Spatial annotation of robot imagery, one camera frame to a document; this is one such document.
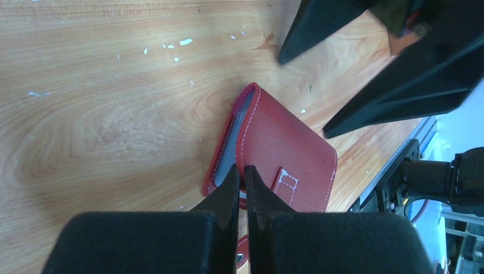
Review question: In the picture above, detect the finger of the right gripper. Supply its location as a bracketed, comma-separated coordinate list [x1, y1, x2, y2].
[322, 26, 483, 138]
[277, 0, 369, 65]

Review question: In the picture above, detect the aluminium frame rail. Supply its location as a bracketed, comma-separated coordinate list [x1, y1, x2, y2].
[352, 116, 437, 207]

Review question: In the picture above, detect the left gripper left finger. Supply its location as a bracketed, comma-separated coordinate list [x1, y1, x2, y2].
[43, 166, 240, 273]

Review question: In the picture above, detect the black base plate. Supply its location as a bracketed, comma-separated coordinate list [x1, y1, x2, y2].
[347, 154, 417, 215]

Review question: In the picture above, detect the red leather card holder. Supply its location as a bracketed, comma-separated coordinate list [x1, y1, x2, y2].
[201, 82, 338, 269]

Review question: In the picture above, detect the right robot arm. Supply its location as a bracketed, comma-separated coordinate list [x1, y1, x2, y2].
[277, 1, 483, 216]

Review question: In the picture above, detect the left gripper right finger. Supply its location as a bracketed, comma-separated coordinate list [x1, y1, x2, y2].
[244, 166, 434, 273]

